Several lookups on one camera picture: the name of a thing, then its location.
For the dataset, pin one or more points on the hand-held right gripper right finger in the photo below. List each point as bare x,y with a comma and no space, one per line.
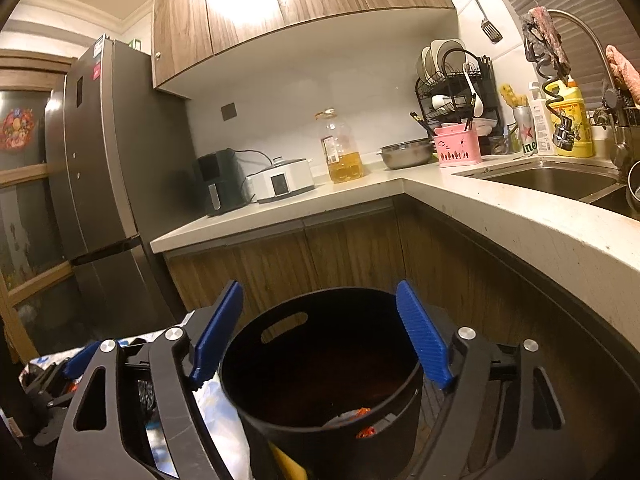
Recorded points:
422,340

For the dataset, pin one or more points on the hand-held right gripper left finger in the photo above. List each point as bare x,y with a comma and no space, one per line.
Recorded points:
217,335

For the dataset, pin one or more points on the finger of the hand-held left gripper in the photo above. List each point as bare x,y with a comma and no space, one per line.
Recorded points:
77,362

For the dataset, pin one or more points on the black round bin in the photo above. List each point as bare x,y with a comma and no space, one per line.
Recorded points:
320,360

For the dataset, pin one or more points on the blue floral tablecloth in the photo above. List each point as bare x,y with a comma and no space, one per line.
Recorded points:
220,420

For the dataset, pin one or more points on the orange snack wrapper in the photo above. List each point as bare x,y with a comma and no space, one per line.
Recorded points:
352,414

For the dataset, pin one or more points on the wooden base cabinet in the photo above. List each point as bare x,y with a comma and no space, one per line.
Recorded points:
350,250

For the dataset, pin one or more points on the yellow object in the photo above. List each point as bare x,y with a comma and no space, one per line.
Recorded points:
287,462

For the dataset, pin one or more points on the black air fryer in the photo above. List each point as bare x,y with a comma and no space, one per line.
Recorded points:
217,180

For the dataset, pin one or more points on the white electric cooker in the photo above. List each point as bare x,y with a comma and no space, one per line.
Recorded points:
280,180

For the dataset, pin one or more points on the steel mixing bowl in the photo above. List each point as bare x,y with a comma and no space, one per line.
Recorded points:
406,155

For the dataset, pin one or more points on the wooden glass door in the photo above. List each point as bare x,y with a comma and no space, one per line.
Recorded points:
25,180

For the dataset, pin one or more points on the pink utensil holder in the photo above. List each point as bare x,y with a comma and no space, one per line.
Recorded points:
457,150

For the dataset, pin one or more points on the cooking oil bottle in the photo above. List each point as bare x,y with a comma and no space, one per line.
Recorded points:
342,155

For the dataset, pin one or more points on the grey steel refrigerator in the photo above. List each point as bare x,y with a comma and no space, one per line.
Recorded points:
115,160

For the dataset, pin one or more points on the steel kitchen sink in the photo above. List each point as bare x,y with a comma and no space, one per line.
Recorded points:
550,180

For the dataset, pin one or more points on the green drink can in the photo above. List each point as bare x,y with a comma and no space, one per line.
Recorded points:
525,132

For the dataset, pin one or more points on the white bowl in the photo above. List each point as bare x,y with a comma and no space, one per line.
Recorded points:
442,102

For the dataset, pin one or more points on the red door decoration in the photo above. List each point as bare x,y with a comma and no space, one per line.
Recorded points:
17,130

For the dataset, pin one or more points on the black dish rack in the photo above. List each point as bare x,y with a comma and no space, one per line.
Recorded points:
487,105

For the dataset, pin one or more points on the white pump bottle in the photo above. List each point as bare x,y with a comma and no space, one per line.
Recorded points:
542,125

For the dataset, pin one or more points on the white ladle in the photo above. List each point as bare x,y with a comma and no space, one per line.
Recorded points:
474,97

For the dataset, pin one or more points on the yellow scrubber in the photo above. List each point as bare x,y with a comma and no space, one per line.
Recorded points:
512,96

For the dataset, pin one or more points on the yellow detergent bottle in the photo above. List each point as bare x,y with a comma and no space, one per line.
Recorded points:
580,125

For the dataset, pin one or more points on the white plate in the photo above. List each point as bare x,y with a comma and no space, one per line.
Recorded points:
426,65
442,52

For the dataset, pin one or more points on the hanging slotted spatula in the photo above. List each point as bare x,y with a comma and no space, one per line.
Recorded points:
492,30

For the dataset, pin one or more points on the dark dish cloth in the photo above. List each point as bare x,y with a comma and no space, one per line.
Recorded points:
547,35

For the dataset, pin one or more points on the pink cloth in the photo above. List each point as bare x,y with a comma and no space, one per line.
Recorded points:
625,72

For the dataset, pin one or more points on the steel kitchen faucet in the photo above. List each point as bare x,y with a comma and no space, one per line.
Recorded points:
595,40

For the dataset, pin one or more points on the dark wall outlet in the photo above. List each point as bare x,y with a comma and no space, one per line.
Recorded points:
229,111

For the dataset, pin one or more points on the wooden wall cabinet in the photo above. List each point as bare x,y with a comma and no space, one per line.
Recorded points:
300,0

